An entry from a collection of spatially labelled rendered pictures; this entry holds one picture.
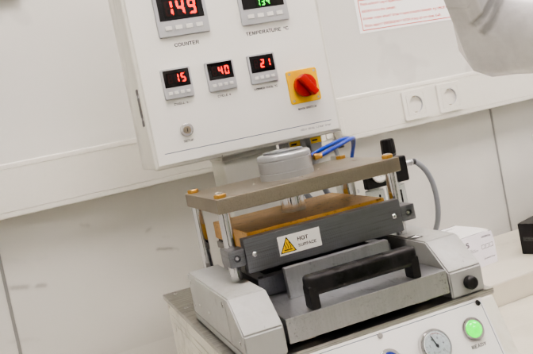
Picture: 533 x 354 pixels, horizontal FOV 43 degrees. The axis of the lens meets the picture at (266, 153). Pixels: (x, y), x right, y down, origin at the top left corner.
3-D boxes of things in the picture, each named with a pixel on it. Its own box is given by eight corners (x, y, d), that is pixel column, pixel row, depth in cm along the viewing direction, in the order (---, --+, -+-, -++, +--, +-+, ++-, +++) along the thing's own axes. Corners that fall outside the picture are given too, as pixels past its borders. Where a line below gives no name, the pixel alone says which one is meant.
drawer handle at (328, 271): (306, 307, 80) (299, 275, 80) (413, 274, 85) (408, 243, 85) (312, 310, 78) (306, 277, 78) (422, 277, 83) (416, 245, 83)
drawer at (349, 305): (221, 302, 105) (212, 252, 105) (347, 265, 113) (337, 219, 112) (291, 351, 78) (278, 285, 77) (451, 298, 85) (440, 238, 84)
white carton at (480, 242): (381, 284, 147) (374, 251, 146) (459, 255, 157) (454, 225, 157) (416, 292, 136) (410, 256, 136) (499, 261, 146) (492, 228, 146)
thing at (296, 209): (217, 247, 104) (205, 186, 103) (345, 213, 111) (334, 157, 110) (253, 263, 87) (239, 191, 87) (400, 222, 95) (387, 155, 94)
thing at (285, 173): (187, 247, 109) (170, 168, 108) (356, 203, 119) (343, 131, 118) (230, 269, 86) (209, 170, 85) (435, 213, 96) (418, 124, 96)
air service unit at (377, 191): (347, 232, 119) (331, 150, 118) (418, 213, 124) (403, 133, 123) (362, 235, 114) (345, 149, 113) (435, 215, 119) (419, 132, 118)
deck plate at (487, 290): (162, 298, 119) (162, 294, 119) (339, 249, 130) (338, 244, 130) (241, 377, 75) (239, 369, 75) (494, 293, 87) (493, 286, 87)
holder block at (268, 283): (226, 278, 104) (223, 261, 104) (341, 245, 110) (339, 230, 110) (261, 298, 88) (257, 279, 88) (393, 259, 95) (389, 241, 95)
